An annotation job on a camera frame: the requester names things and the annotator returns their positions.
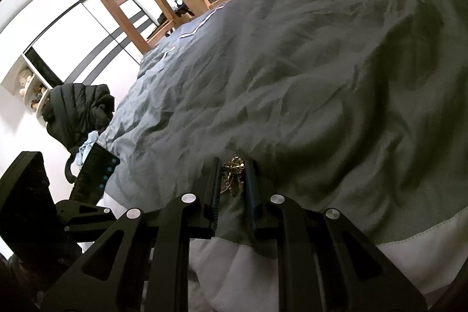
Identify black chair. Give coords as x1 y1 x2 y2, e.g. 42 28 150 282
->
64 150 85 185

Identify small gold chain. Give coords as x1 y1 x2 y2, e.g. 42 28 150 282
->
221 155 245 196

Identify black puffer jacket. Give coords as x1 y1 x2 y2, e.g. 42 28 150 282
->
41 83 116 152

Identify grey striped duvet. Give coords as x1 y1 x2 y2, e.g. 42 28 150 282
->
96 0 466 312

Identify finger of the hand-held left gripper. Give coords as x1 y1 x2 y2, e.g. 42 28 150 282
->
0 151 79 258
55 199 117 241

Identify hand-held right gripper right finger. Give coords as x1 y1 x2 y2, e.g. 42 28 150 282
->
244 160 427 312

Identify beige plush toy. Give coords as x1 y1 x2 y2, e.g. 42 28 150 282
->
18 70 34 96

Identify light blue cloth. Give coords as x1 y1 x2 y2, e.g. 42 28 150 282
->
78 131 100 167

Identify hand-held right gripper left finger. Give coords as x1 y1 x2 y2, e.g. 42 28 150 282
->
40 158 222 312

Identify white wall shelf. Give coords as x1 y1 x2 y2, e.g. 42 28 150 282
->
0 54 52 123

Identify white wardrobe grey stripes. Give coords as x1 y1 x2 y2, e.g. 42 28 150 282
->
22 0 155 88

